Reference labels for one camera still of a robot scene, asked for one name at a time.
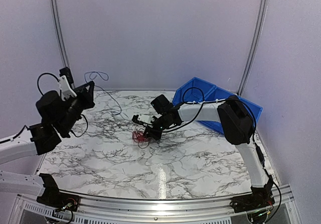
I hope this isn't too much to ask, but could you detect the left aluminium frame post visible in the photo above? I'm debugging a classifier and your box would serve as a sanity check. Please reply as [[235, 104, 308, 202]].
[[48, 0, 77, 94]]

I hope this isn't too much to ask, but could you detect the right aluminium frame post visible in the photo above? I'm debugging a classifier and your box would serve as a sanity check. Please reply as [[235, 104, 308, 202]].
[[236, 0, 268, 95]]

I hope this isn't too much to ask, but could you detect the blue three-compartment bin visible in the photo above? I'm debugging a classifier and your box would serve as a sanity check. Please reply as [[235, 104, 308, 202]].
[[172, 77, 263, 136]]

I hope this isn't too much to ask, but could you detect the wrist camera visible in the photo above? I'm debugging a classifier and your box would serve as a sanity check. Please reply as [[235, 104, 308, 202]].
[[58, 67, 77, 101], [132, 114, 157, 125]]

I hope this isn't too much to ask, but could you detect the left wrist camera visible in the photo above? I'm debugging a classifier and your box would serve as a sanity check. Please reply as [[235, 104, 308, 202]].
[[58, 67, 77, 101]]

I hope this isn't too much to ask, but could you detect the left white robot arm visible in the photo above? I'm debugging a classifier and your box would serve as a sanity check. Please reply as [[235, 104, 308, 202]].
[[1, 81, 95, 206]]

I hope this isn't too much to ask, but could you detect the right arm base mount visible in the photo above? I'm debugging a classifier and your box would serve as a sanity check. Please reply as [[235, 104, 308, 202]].
[[230, 193, 275, 213]]

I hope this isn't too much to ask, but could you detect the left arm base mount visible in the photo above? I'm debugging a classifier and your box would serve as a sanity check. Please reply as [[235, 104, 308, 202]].
[[37, 173, 80, 211]]

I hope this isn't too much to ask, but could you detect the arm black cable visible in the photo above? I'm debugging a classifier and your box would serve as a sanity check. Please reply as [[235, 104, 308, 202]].
[[160, 87, 281, 211], [15, 72, 89, 138]]

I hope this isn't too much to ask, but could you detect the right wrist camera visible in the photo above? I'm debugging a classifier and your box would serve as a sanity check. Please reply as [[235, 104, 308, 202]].
[[132, 114, 157, 125]]

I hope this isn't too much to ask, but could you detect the blue wire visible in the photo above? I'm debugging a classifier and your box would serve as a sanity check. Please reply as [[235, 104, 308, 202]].
[[84, 70, 128, 121]]

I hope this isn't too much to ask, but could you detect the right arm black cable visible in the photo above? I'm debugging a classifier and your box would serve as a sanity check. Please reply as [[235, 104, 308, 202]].
[[160, 87, 281, 211]]

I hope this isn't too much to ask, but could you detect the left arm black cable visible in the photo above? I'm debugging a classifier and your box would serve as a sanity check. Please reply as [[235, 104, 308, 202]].
[[15, 72, 89, 138]]

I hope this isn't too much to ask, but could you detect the aluminium front rail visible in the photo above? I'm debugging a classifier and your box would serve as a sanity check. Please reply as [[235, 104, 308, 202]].
[[9, 185, 301, 223]]

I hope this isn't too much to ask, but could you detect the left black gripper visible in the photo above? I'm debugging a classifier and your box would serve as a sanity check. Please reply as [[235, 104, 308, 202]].
[[58, 80, 95, 135]]

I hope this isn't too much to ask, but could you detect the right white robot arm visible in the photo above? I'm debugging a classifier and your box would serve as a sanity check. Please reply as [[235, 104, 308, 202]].
[[137, 95, 273, 208]]

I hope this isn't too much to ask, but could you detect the aluminium frame post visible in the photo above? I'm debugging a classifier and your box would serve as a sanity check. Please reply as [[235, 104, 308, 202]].
[[236, 0, 268, 95], [48, 0, 77, 94]]

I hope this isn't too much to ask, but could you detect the red wire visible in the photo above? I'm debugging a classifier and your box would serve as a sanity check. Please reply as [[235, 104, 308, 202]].
[[131, 130, 152, 149]]

